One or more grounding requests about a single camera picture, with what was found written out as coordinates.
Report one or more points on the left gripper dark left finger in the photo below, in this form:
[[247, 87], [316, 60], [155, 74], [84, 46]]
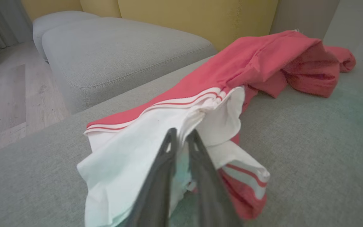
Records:
[[156, 195]]

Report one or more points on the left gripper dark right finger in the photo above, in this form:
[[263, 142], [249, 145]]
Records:
[[210, 195]]

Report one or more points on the red jersey white sleeves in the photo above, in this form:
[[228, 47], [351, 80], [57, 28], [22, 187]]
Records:
[[257, 60]]

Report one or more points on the large grey sofa seat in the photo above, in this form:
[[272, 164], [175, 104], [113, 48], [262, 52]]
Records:
[[310, 157]]

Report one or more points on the grey sofa seat cushion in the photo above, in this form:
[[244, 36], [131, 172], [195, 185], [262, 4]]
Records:
[[58, 20], [121, 56]]

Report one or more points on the wide yellow sofa back cushion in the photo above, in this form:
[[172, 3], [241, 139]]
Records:
[[200, 19]]

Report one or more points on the grey sofa back cushion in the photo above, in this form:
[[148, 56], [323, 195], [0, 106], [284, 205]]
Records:
[[304, 15]]

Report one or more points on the grey pleated curtain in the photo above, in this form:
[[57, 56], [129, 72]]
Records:
[[8, 19]]

